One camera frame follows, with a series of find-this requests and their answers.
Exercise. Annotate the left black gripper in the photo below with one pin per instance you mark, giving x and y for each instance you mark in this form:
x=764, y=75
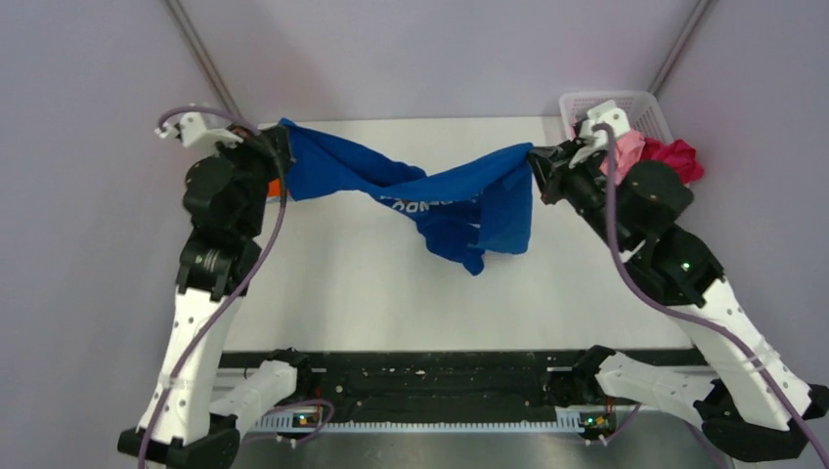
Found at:
x=257, y=144

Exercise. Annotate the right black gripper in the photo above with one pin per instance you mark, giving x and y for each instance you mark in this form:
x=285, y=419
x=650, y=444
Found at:
x=551, y=183

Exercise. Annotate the blue t shirt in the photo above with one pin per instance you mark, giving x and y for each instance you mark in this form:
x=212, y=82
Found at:
x=482, y=206

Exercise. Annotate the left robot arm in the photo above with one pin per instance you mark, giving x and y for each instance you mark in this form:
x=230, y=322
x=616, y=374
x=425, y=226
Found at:
x=226, y=194

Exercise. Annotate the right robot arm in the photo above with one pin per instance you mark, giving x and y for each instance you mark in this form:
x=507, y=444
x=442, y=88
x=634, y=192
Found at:
x=754, y=407

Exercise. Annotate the folded orange t shirt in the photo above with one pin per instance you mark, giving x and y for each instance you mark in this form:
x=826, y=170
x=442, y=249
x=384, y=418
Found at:
x=275, y=189

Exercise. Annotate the light pink t shirt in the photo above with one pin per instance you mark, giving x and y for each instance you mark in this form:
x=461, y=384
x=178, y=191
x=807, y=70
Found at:
x=629, y=148

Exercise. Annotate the white plastic basket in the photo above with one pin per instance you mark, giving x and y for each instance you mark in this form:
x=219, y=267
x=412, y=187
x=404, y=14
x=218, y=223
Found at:
x=641, y=107

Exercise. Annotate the magenta t shirt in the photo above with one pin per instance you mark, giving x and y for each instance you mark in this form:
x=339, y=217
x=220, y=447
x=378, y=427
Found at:
x=679, y=155

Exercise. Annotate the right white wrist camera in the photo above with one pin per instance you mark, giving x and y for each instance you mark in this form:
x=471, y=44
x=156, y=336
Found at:
x=603, y=125

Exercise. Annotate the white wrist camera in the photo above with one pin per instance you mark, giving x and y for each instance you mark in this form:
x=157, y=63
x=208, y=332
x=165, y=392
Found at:
x=603, y=125
x=196, y=130

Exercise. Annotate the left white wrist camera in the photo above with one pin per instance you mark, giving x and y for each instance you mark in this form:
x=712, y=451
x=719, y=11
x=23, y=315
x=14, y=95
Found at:
x=196, y=130

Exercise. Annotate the left corner aluminium post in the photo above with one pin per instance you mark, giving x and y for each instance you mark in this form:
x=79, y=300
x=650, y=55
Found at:
x=208, y=69

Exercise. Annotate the corner aluminium post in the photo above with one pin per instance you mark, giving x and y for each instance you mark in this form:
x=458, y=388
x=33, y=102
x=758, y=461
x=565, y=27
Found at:
x=208, y=69
x=697, y=16

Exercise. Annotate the right corner aluminium post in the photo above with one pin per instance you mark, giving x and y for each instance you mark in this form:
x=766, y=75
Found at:
x=697, y=16

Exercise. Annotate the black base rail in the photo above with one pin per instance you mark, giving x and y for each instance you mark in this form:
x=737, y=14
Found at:
x=457, y=387

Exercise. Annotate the white slotted cable duct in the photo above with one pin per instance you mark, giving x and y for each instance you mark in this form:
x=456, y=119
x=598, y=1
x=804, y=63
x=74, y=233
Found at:
x=567, y=421

